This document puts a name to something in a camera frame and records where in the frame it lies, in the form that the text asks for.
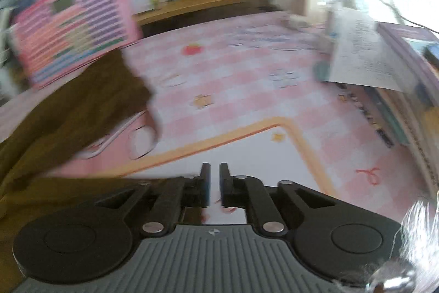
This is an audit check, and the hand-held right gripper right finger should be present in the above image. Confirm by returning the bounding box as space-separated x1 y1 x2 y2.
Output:
219 162 337 236

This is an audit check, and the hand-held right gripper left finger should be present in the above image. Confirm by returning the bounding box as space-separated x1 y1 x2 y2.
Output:
95 163 212 237

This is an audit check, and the olive brown garment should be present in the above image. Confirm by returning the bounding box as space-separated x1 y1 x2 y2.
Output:
0 49 206 293

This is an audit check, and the pink checkered desk mat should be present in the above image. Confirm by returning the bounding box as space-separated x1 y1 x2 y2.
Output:
0 12 429 225

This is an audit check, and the wooden shelf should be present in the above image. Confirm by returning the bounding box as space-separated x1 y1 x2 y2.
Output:
133 0 311 24

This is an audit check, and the white paper sheet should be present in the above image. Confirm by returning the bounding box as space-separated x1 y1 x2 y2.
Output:
325 9 409 92

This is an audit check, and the white furry trim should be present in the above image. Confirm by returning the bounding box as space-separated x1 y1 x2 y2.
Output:
399 195 439 293

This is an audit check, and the pink striped board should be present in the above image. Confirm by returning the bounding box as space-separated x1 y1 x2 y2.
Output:
10 0 142 90

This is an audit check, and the stack of books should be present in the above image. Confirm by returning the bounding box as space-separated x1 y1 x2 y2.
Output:
364 21 439 192

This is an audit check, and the black cable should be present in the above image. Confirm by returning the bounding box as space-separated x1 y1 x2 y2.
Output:
346 0 439 37

